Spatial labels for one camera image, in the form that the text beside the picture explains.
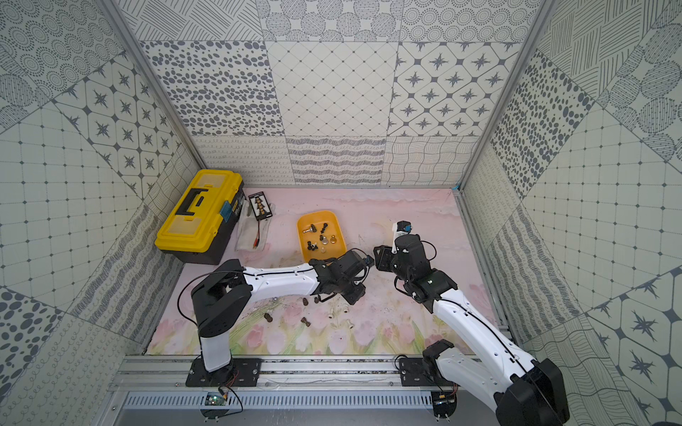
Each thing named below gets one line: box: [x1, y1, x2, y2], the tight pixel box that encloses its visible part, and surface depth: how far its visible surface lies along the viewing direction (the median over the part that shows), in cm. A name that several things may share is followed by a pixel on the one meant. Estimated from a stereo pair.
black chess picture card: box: [247, 190, 273, 221], surface depth 113 cm
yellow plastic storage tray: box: [296, 209, 348, 263], surface depth 103 cm
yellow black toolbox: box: [154, 169, 246, 266], surface depth 92 cm
